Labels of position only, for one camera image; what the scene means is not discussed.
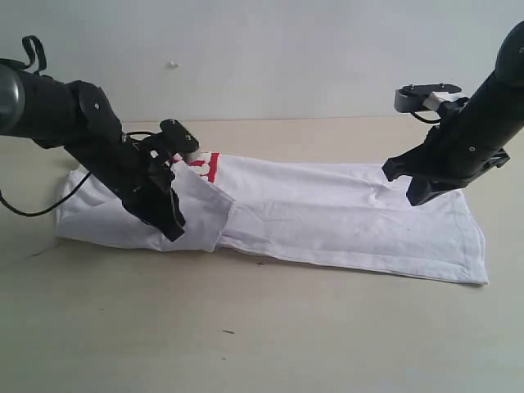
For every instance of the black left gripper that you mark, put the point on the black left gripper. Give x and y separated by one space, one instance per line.
124 170

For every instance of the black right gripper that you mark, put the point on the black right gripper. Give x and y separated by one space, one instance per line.
469 141

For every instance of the white t-shirt red lettering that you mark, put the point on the white t-shirt red lettering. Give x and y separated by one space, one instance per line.
336 215

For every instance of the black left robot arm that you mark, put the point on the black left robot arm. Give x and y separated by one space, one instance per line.
78 117

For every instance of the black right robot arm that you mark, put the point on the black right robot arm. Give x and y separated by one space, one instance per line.
505 82

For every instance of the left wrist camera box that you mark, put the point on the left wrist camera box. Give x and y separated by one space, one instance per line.
180 140

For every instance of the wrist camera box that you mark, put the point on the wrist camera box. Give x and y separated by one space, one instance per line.
180 140
426 97

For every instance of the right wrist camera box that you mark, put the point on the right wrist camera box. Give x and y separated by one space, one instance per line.
426 97

